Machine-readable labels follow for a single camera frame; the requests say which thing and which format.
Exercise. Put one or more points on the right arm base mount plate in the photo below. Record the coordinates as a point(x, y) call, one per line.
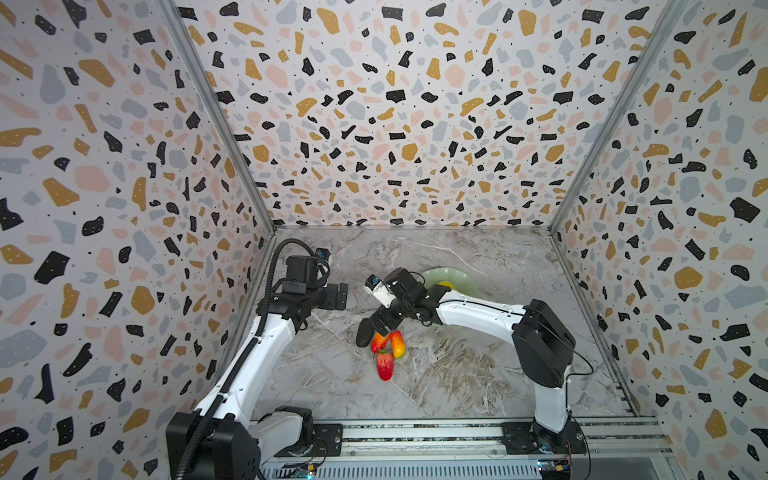
point(528, 437)

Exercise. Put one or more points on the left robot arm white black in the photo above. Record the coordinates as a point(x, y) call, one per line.
point(219, 439)

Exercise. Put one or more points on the light green wavy fruit bowl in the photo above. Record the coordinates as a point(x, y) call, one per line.
point(462, 281)

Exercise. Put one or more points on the red orange fake mango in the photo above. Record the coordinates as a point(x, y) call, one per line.
point(379, 343)

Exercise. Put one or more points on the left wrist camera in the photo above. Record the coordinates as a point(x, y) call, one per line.
point(323, 255)

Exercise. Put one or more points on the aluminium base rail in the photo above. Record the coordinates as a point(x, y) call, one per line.
point(617, 448)

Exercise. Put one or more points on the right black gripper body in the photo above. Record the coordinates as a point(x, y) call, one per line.
point(387, 318)

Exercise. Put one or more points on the red fake strawberry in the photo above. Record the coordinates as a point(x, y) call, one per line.
point(385, 365)

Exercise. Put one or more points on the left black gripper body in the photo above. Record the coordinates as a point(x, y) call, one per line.
point(314, 295)

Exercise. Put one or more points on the dark fake avocado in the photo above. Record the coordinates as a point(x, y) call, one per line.
point(365, 333)

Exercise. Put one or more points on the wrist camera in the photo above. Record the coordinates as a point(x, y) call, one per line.
point(323, 255)
point(379, 290)

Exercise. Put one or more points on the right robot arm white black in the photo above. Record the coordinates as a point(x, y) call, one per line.
point(544, 346)

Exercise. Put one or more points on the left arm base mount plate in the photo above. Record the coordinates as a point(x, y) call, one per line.
point(324, 440)

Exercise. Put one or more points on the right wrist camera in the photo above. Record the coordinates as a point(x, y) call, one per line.
point(379, 290)

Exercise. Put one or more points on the orange yellow fake mango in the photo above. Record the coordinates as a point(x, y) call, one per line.
point(398, 345)

